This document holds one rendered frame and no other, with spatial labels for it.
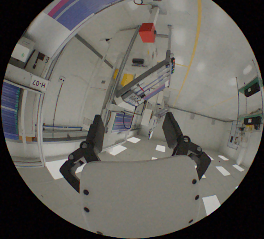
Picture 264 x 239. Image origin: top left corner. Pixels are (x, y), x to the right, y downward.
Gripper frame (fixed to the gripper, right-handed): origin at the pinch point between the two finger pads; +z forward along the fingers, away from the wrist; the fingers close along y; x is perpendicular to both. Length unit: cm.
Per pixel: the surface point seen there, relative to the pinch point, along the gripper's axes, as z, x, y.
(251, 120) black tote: -3, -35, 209
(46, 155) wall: 28, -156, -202
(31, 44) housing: 21, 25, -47
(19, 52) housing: 15, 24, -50
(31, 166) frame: -14, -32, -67
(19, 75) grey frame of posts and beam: 13, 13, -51
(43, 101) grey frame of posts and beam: 22, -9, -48
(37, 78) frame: 22, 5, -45
